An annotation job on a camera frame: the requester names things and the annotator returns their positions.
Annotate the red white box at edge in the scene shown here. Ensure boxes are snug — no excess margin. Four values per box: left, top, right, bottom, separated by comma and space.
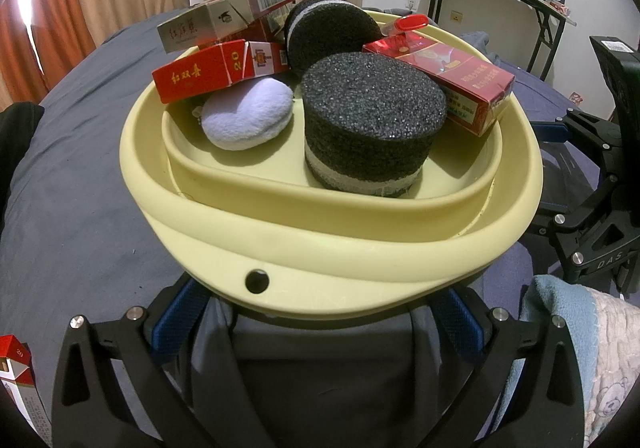
0, 335, 53, 447

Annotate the red cigarette box yellow print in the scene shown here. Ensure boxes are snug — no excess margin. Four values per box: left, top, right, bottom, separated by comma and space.
152, 39, 288, 104

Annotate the blue bed sheet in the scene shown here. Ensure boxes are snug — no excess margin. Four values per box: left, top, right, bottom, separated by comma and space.
1, 20, 464, 414

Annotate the black foam cylinder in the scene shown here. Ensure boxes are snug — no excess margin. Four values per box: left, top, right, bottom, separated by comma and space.
300, 52, 447, 197
284, 0, 383, 77

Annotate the red lighter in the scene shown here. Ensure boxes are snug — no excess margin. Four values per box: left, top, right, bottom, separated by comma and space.
381, 13, 430, 37

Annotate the shiny red cigarette box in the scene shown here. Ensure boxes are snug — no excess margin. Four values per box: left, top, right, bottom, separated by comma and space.
363, 32, 515, 137

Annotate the yellow plastic basin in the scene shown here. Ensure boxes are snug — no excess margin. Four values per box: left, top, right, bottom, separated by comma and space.
118, 9, 545, 321

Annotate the black folding table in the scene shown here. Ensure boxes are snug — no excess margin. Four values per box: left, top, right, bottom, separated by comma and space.
421, 0, 577, 80

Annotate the red silver cigarette box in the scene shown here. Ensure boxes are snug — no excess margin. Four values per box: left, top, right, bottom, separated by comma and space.
156, 0, 300, 54

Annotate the lavender plush pouch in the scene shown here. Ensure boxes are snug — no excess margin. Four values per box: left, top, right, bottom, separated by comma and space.
200, 77, 293, 151

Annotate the grey cloth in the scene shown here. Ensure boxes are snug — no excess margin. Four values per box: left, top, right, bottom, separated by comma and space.
191, 297, 440, 447

